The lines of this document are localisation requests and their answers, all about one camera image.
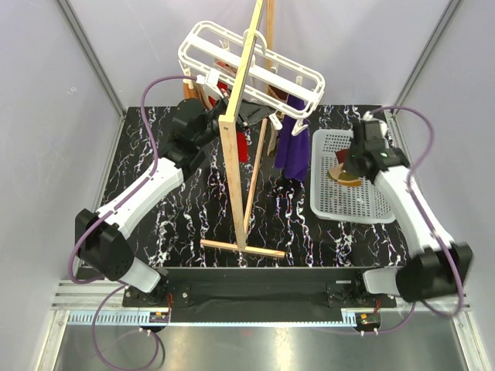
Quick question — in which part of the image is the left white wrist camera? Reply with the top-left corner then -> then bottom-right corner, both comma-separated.
196,68 -> 226,100

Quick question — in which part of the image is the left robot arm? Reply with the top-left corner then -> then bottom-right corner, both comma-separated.
74,97 -> 228,306

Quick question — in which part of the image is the orange sock with cream cuff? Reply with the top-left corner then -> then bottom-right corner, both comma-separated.
183,79 -> 212,111

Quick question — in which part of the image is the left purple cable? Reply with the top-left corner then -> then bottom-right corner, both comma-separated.
67,75 -> 202,371

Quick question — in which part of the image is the purple sock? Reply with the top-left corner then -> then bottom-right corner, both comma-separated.
274,115 -> 311,182

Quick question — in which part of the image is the white perforated plastic basket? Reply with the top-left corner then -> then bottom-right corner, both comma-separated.
310,129 -> 395,224

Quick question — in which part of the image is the purple cable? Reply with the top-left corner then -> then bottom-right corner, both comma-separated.
309,106 -> 466,335
67,75 -> 202,371

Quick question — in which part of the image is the white plastic clip hanger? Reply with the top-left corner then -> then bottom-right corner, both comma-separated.
178,21 -> 326,137

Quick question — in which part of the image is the red sock with cream cuff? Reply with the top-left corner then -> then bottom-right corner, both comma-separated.
214,59 -> 237,95

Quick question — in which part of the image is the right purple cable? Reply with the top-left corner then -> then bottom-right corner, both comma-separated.
309,106 -> 466,335

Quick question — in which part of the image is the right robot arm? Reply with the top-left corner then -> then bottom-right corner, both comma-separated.
343,120 -> 473,307

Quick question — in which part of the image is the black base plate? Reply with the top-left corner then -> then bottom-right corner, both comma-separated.
121,266 -> 446,325

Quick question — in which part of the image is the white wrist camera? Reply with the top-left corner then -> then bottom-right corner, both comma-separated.
196,68 -> 226,100
363,111 -> 388,137

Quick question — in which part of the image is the black marble pattern mat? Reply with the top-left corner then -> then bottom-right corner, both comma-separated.
80,105 -> 411,268

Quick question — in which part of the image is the wooden drying rack frame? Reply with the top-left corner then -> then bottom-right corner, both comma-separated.
200,1 -> 285,258

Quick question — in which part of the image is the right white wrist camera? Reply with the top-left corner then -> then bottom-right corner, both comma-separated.
363,111 -> 388,137

